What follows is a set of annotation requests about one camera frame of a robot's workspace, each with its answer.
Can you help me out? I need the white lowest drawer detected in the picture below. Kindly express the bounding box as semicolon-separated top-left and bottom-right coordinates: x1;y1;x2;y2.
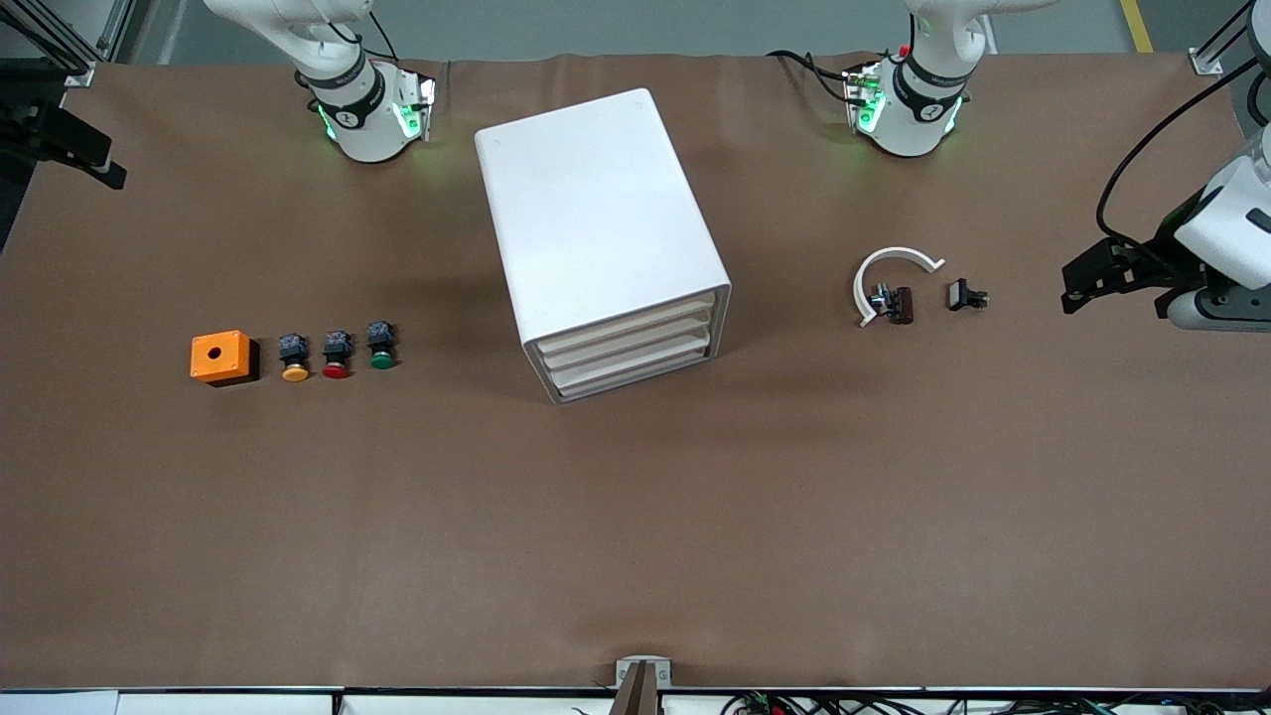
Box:
551;336;716;401

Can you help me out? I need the white middle drawer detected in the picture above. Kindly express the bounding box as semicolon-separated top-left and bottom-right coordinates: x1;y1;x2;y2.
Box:
544;314;716;376

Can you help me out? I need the white highest drawer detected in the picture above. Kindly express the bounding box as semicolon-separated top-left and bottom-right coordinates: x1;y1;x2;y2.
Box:
536;293;718;356

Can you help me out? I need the white drawer cabinet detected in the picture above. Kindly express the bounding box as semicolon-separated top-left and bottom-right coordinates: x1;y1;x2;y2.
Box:
474;87;733;405

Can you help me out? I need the dark brown small component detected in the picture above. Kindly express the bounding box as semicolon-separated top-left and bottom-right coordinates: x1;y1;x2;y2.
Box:
869;285;916;326

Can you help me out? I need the white curved plastic piece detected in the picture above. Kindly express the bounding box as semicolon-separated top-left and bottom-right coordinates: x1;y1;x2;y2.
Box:
854;246;946;329

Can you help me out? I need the brown table mat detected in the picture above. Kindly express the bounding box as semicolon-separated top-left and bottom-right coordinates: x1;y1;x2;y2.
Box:
0;50;1271;693

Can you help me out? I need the grey metal table clamp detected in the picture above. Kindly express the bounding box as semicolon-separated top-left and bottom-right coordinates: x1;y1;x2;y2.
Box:
616;656;672;689

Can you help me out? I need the aluminium frame profile with bracket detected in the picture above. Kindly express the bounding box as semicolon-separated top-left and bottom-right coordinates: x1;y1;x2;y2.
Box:
1192;0;1271;77

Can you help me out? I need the orange button enclosure box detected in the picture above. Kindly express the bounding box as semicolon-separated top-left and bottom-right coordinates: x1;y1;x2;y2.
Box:
190;330;252;386

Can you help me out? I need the black right base cable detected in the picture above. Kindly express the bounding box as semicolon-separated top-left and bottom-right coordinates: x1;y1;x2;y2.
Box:
323;0;400;63

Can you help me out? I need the black base cable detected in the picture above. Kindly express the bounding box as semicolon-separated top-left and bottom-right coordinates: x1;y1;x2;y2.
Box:
323;0;400;63
767;48;857;102

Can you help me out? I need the black left base cable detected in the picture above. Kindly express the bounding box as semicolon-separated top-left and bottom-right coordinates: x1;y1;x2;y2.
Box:
767;48;857;102

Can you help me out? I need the black cable bundle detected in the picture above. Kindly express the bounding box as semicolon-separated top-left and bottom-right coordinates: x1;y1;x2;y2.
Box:
720;691;1271;715

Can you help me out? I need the brown tapered post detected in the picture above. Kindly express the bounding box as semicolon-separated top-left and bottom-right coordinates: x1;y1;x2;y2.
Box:
608;663;664;715

